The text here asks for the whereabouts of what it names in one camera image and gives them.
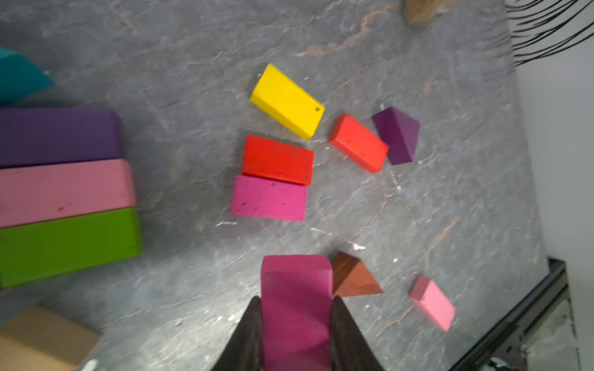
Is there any light pink block front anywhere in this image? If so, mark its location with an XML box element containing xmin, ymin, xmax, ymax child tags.
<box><xmin>410</xmin><ymin>276</ymin><xmax>456</xmax><ymax>332</ymax></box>

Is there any violet purple block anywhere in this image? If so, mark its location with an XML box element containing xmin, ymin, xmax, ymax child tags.
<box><xmin>1</xmin><ymin>108</ymin><xmax>124</xmax><ymax>168</ymax></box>

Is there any purple triangle block right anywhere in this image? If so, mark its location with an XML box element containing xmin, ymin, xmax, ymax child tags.
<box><xmin>372</xmin><ymin>107</ymin><xmax>420</xmax><ymax>165</ymax></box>

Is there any light pink block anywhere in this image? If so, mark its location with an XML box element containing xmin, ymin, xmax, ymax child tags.
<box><xmin>1</xmin><ymin>159</ymin><xmax>137</xmax><ymax>228</ymax></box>
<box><xmin>410</xmin><ymin>276</ymin><xmax>456</xmax><ymax>332</ymax></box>

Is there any teal triangle block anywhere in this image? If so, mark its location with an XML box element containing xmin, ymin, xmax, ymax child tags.
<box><xmin>1</xmin><ymin>48</ymin><xmax>54</xmax><ymax>104</ymax></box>

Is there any glass jar tan spice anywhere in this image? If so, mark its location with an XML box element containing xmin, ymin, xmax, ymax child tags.
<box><xmin>403</xmin><ymin>0</ymin><xmax>457</xmax><ymax>26</ymax></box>

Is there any green block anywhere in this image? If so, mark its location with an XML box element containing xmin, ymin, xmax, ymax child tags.
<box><xmin>1</xmin><ymin>207</ymin><xmax>142</xmax><ymax>288</ymax></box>

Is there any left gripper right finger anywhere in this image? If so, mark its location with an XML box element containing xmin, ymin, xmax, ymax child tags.
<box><xmin>329</xmin><ymin>296</ymin><xmax>385</xmax><ymax>371</ymax></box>

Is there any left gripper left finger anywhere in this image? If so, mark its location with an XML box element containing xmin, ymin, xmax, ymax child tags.
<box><xmin>212</xmin><ymin>296</ymin><xmax>263</xmax><ymax>371</ymax></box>

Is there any red block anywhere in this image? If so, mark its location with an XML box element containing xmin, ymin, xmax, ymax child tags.
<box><xmin>329</xmin><ymin>114</ymin><xmax>389</xmax><ymax>173</ymax></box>
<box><xmin>241</xmin><ymin>134</ymin><xmax>315</xmax><ymax>186</ymax></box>

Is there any brown triangle block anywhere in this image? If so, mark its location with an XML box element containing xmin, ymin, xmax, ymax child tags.
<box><xmin>332</xmin><ymin>252</ymin><xmax>383</xmax><ymax>298</ymax></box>

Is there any yellow block right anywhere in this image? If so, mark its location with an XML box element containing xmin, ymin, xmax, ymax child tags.
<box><xmin>250</xmin><ymin>64</ymin><xmax>325</xmax><ymax>140</ymax></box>

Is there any red block front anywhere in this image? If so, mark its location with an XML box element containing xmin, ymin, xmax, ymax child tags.
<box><xmin>329</xmin><ymin>114</ymin><xmax>389</xmax><ymax>173</ymax></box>

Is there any magenta block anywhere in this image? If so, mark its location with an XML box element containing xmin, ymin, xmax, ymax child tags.
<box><xmin>261</xmin><ymin>255</ymin><xmax>333</xmax><ymax>370</ymax></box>
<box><xmin>231</xmin><ymin>176</ymin><xmax>308</xmax><ymax>222</ymax></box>

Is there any tan wooden triangle block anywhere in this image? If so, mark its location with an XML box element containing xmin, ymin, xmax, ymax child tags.
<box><xmin>1</xmin><ymin>307</ymin><xmax>101</xmax><ymax>370</ymax></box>

